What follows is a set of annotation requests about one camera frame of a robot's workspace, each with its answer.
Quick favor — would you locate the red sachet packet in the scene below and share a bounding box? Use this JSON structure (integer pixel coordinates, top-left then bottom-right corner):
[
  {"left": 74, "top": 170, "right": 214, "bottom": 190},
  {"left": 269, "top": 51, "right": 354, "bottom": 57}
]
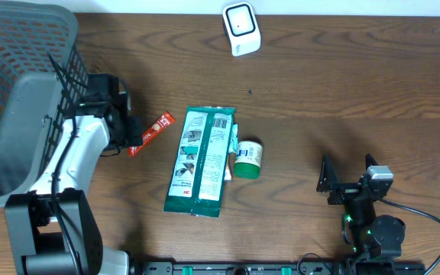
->
[{"left": 128, "top": 112, "right": 175, "bottom": 157}]

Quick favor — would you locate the green-lidded white jar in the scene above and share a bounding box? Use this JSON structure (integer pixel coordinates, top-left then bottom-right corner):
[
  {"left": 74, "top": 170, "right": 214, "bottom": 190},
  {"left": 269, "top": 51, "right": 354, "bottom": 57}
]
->
[{"left": 234, "top": 141, "right": 263, "bottom": 180}]

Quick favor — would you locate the green white sponge package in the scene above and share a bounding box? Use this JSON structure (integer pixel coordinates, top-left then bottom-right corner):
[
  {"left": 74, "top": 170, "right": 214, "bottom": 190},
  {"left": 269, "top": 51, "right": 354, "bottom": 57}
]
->
[{"left": 163, "top": 106, "right": 235, "bottom": 218}]

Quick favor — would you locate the mint green wipes packet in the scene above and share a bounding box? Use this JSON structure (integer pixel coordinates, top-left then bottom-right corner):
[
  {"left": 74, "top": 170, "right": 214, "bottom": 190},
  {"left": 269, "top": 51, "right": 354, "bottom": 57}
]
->
[{"left": 228, "top": 124, "right": 238, "bottom": 154}]

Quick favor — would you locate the orange white box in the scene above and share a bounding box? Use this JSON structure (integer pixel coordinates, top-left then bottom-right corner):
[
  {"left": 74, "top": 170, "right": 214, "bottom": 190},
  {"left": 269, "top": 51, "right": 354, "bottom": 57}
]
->
[{"left": 224, "top": 158, "right": 232, "bottom": 181}]

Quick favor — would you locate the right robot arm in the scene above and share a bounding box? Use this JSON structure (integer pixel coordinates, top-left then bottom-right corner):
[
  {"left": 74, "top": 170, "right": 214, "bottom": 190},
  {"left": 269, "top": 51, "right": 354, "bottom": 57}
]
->
[{"left": 316, "top": 154, "right": 406, "bottom": 274}]

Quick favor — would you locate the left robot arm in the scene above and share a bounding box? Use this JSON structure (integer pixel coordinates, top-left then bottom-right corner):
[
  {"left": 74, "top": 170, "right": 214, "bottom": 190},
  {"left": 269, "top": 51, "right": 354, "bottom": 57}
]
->
[{"left": 5, "top": 73, "right": 142, "bottom": 275}]

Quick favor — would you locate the white barcode scanner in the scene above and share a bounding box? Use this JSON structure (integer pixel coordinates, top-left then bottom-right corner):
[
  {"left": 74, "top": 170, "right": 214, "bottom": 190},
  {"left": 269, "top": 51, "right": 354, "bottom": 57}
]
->
[{"left": 222, "top": 2, "right": 261, "bottom": 57}]

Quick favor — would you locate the grey plastic mesh basket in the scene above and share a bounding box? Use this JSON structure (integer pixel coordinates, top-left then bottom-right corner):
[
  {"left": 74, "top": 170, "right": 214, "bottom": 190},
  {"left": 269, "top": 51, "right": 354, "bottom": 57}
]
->
[{"left": 0, "top": 1, "right": 88, "bottom": 208}]

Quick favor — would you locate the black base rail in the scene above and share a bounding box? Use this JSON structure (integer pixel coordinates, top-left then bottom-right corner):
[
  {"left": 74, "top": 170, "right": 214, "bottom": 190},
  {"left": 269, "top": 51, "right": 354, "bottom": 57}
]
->
[{"left": 128, "top": 260, "right": 427, "bottom": 275}]

